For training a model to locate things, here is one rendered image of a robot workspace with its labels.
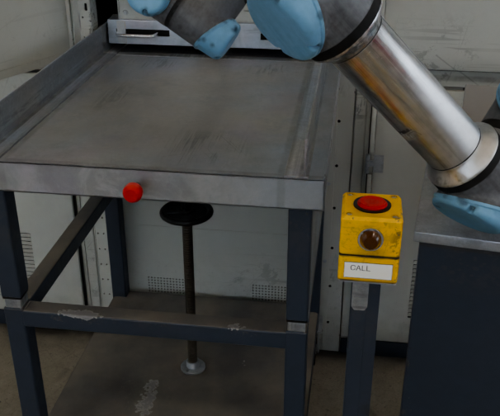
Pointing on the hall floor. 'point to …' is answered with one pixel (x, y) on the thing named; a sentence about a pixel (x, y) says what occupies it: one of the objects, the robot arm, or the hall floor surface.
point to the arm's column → (467, 334)
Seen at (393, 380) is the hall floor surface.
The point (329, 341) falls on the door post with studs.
